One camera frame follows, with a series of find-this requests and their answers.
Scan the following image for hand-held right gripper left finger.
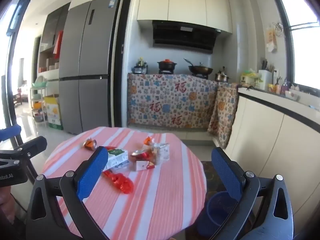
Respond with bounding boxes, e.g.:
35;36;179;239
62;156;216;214
26;145;109;240

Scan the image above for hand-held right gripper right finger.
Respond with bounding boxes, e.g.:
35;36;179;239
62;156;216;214
211;147;294;240

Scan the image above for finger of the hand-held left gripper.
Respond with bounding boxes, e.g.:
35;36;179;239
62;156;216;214
0;125;22;144
0;136;48;161

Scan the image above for red plastic bag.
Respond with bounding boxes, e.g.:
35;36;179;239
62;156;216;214
102;169;133;194

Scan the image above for crushed orange can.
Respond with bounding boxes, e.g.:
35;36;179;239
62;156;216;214
83;138;98;151

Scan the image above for blue plastic basket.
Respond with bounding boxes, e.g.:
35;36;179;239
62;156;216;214
197;190;247;240

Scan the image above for crushed red can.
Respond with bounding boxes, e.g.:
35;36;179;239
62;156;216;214
130;149;152;161

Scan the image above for small white red carton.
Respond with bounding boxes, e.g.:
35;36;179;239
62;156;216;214
135;159;156;172

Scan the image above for printed cardboard box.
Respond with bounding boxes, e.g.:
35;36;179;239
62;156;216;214
44;94;63;130

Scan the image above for storage rack with basins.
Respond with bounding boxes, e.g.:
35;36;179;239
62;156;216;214
30;76;48;123

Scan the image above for narrow patterned cloth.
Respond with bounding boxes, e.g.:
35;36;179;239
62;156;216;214
207;82;239;149

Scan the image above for white kitchen counter cabinet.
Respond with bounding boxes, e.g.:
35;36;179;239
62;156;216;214
229;86;320;240

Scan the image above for pink white striped tablecloth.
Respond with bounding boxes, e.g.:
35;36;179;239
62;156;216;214
41;126;208;240

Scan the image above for steel pot with lid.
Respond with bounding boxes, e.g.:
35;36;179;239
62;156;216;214
215;67;230;82

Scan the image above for large patterned cloth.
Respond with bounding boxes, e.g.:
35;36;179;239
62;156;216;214
127;73;218;130

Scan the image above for yellow green bag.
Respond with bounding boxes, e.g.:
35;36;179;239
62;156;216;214
240;68;260;88

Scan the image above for red hanging cloth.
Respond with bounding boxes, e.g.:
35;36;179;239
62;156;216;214
53;31;64;59

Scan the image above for white utensil holder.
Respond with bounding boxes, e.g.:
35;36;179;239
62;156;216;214
258;58;275;90

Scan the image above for dark wok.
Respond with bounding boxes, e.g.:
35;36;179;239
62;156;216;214
184;58;214;75

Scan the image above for grey refrigerator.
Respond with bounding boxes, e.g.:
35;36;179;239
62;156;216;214
59;0;122;135

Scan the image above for open shelf cabinet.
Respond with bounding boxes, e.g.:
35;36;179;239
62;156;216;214
37;2;72;80

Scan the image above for black gas stove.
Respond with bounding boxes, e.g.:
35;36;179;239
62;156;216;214
158;68;210;79

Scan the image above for black clay pot orange lid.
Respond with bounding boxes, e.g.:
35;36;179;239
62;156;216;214
157;59;177;70

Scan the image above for hanging plastic bag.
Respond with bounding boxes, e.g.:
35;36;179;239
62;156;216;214
265;22;283;53

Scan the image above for black range hood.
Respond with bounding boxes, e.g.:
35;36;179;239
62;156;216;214
152;20;222;54

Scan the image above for window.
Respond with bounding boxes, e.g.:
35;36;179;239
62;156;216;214
272;0;320;92

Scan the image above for white upper cabinets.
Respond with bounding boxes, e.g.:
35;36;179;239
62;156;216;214
137;0;233;34

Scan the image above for black door frame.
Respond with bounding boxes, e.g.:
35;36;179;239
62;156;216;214
110;0;137;128

